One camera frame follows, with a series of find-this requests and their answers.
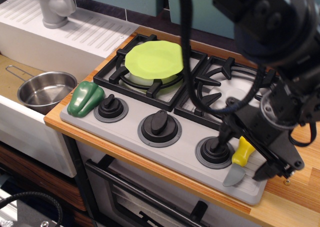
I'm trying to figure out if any middle black stove knob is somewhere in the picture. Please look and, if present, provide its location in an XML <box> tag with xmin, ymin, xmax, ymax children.
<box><xmin>137</xmin><ymin>109</ymin><xmax>182</xmax><ymax>148</ymax></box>

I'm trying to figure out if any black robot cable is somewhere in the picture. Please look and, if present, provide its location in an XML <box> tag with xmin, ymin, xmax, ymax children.
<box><xmin>177</xmin><ymin>0</ymin><xmax>266</xmax><ymax>114</ymax></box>

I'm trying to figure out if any green toy bell pepper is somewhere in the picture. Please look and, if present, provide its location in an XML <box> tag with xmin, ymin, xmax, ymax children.
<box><xmin>67</xmin><ymin>81</ymin><xmax>105</xmax><ymax>118</ymax></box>

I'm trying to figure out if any left black burner grate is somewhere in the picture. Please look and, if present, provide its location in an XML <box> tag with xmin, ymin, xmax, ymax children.
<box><xmin>93</xmin><ymin>33</ymin><xmax>209</xmax><ymax>113</ymax></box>

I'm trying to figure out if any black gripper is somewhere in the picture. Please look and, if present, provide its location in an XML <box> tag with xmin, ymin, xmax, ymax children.
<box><xmin>216</xmin><ymin>105</ymin><xmax>305</xmax><ymax>181</ymax></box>

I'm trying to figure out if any toy oven door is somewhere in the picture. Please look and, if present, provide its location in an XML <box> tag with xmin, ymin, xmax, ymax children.
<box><xmin>84</xmin><ymin>155</ymin><xmax>223</xmax><ymax>227</ymax></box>

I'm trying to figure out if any black burner grate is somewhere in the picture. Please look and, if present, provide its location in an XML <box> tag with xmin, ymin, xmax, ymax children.
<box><xmin>93</xmin><ymin>33</ymin><xmax>209</xmax><ymax>113</ymax></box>
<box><xmin>173</xmin><ymin>55</ymin><xmax>280</xmax><ymax>132</ymax></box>

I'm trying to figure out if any grey toy faucet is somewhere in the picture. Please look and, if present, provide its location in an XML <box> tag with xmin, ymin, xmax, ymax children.
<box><xmin>39</xmin><ymin>0</ymin><xmax>76</xmax><ymax>29</ymax></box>

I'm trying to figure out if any grey toy stove top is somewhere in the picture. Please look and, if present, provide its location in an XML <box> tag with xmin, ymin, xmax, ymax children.
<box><xmin>60</xmin><ymin>34</ymin><xmax>266</xmax><ymax>205</ymax></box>

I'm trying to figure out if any yellow handled toy knife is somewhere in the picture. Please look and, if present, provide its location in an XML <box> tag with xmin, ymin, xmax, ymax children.
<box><xmin>222</xmin><ymin>136</ymin><xmax>256</xmax><ymax>187</ymax></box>

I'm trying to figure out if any right black stove knob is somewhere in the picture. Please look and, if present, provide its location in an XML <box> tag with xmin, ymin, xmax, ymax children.
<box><xmin>195</xmin><ymin>137</ymin><xmax>235</xmax><ymax>170</ymax></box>

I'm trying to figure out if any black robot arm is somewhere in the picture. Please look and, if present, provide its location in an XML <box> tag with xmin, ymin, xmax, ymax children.
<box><xmin>212</xmin><ymin>0</ymin><xmax>320</xmax><ymax>181</ymax></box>

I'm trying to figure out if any black braided cable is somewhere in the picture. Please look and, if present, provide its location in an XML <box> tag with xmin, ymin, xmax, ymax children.
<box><xmin>0</xmin><ymin>191</ymin><xmax>63</xmax><ymax>227</ymax></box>

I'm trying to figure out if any black stove knob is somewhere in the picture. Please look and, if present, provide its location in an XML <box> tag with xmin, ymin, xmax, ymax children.
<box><xmin>195</xmin><ymin>137</ymin><xmax>235</xmax><ymax>170</ymax></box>
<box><xmin>137</xmin><ymin>109</ymin><xmax>182</xmax><ymax>148</ymax></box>
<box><xmin>93</xmin><ymin>94</ymin><xmax>129</xmax><ymax>123</ymax></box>

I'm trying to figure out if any white toy sink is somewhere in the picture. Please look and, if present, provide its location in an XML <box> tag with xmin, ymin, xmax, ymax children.
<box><xmin>0</xmin><ymin>0</ymin><xmax>138</xmax><ymax>178</ymax></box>

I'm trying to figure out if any small steel pot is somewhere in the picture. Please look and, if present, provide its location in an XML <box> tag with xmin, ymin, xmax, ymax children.
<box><xmin>5</xmin><ymin>65</ymin><xmax>78</xmax><ymax>115</ymax></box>

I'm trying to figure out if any light green plastic plate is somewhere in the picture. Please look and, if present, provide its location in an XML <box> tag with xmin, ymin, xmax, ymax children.
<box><xmin>124</xmin><ymin>40</ymin><xmax>184</xmax><ymax>80</ymax></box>

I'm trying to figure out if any right black burner grate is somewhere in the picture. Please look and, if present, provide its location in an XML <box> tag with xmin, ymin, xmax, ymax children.
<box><xmin>173</xmin><ymin>55</ymin><xmax>280</xmax><ymax>132</ymax></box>

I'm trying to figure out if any left black stove knob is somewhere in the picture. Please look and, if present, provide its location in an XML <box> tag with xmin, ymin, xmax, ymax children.
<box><xmin>93</xmin><ymin>94</ymin><xmax>129</xmax><ymax>123</ymax></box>

